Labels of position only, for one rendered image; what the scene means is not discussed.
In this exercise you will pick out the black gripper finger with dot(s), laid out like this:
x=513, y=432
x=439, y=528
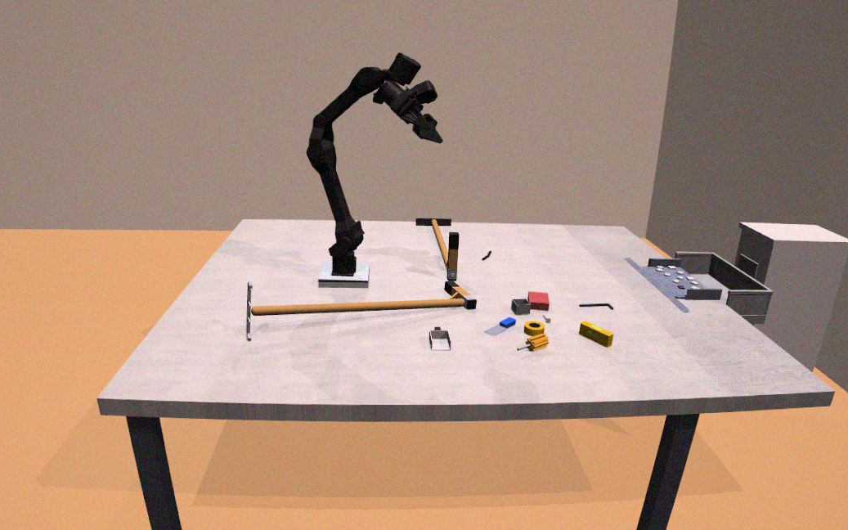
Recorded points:
x=411, y=114
x=432, y=133

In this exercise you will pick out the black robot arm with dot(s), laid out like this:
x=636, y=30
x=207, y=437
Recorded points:
x=321, y=151

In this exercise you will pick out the long tan scraper with grey crossbar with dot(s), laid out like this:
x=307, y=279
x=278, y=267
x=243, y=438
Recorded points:
x=459, y=298

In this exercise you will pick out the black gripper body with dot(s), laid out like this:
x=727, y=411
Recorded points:
x=399, y=100

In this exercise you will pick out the red rectangular block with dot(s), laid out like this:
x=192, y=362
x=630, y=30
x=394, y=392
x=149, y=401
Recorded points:
x=538, y=301

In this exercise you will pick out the yellow ring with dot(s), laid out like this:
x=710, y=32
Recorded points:
x=533, y=328

